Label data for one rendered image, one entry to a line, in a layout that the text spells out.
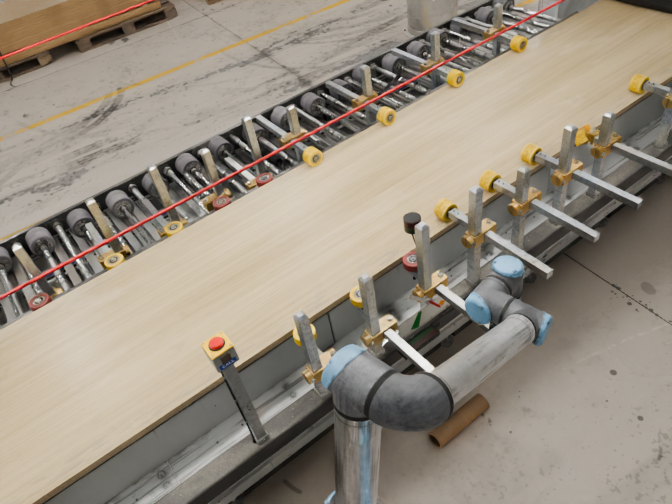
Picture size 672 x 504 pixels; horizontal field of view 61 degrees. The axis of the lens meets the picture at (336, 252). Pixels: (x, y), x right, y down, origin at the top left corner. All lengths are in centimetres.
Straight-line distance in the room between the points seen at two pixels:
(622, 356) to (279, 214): 176
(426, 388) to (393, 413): 8
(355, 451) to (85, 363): 117
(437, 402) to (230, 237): 144
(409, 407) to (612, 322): 215
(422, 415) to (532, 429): 164
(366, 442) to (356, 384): 19
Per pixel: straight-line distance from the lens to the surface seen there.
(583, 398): 293
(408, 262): 215
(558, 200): 255
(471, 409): 274
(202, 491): 203
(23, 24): 725
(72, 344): 233
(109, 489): 221
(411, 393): 120
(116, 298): 240
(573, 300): 328
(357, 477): 147
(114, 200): 301
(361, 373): 122
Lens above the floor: 245
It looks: 44 degrees down
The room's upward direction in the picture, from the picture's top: 12 degrees counter-clockwise
